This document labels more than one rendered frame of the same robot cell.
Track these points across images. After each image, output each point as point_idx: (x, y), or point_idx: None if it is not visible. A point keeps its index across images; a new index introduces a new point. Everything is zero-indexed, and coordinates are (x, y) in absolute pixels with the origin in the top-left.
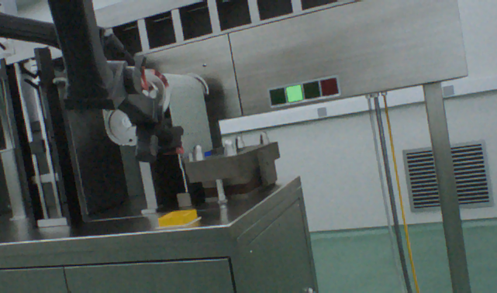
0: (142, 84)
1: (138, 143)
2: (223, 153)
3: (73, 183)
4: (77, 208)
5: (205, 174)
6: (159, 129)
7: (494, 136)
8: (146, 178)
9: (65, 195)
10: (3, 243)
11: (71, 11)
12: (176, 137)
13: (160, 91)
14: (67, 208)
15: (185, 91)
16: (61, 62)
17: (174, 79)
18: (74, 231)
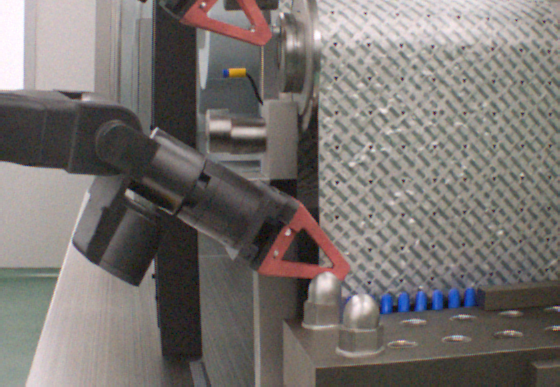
0: (224, 30)
1: (79, 224)
2: (490, 315)
3: (189, 256)
4: (188, 322)
5: (293, 379)
6: (172, 193)
7: None
8: (255, 316)
9: (157, 282)
10: (41, 335)
11: None
12: (248, 229)
13: (306, 51)
14: (159, 313)
15: (440, 57)
16: None
17: (396, 13)
18: (89, 374)
